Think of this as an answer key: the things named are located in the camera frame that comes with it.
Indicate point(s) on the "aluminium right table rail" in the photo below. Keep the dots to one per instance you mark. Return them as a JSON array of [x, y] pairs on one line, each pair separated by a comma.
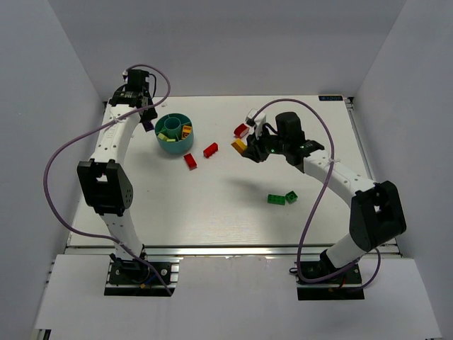
[[368, 159]]

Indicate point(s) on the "red arched lego brick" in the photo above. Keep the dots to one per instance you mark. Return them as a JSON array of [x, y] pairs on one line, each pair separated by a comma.
[[241, 131]]

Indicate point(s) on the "red long lego brick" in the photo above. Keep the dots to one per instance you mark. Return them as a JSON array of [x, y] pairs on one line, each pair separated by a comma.
[[210, 150]]

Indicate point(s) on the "orange square lego brick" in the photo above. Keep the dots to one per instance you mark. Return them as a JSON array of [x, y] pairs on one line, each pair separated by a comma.
[[186, 130]]

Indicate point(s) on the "aluminium front table rail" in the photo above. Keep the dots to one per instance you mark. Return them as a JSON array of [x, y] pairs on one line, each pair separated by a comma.
[[191, 250]]

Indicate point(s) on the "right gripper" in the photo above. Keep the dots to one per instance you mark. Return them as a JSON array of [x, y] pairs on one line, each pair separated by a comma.
[[255, 146]]

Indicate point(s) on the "aluminium table rail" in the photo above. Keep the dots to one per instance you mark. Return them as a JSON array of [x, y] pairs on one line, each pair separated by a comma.
[[191, 250], [368, 159]]

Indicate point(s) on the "teal divided round container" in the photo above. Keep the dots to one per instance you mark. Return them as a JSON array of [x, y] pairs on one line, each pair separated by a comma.
[[171, 126]]

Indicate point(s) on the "light green square lego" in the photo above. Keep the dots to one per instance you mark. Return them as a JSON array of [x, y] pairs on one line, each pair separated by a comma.
[[162, 137]]

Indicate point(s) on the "green small lego brick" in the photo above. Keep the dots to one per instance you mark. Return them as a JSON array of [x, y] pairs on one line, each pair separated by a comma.
[[291, 197]]

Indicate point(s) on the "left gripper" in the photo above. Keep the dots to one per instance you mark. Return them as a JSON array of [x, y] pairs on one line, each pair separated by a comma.
[[148, 114]]

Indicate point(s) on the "green flat lego plate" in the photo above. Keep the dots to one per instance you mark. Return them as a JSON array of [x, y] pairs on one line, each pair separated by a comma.
[[276, 199]]

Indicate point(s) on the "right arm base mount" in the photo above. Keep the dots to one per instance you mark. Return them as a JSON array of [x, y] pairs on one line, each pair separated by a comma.
[[346, 286]]

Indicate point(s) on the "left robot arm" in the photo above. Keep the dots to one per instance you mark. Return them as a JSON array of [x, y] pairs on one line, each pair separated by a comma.
[[104, 183]]

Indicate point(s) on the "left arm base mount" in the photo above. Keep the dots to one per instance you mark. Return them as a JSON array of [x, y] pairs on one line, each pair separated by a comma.
[[132, 279]]

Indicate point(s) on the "yellow long lego brick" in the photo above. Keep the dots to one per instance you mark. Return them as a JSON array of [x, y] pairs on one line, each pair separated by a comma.
[[239, 146]]

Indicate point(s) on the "right table logo sticker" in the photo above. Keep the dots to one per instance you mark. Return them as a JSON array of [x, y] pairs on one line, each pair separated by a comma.
[[330, 98]]

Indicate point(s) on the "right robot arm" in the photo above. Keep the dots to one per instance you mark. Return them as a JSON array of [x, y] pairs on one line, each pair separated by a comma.
[[311, 158]]

